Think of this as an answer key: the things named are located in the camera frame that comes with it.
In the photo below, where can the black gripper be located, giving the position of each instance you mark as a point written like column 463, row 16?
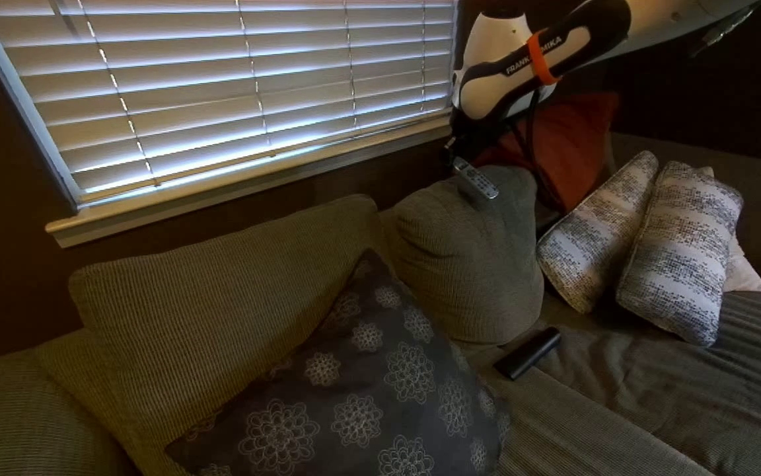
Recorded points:
column 488, row 135

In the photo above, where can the silver remote control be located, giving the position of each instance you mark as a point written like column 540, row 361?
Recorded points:
column 478, row 185

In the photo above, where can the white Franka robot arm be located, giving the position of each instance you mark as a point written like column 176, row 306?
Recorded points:
column 521, row 42

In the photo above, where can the grey-green sofa back cushion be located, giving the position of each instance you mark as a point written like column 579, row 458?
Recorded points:
column 462, row 265

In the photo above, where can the red pillow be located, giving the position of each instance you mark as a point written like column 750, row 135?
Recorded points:
column 574, row 150

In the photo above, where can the white grey speckled pillow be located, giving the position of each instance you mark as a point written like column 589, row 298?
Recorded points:
column 594, row 233
column 681, row 254

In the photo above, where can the black remote control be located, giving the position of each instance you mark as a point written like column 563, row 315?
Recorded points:
column 530, row 354

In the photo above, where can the white window sill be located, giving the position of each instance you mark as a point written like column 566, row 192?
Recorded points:
column 250, row 180

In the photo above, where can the dark floral pattern pillow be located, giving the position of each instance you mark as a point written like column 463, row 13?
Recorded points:
column 371, row 388

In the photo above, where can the white window blinds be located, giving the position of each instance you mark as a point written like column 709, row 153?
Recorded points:
column 238, row 79

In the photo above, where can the plain cream pillow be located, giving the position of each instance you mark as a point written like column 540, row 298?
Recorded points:
column 743, row 265

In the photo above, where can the large olive sofa back cushion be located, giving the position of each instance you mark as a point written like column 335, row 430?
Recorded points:
column 212, row 307

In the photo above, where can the grey-green fabric sofa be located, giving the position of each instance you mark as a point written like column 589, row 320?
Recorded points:
column 645, row 413

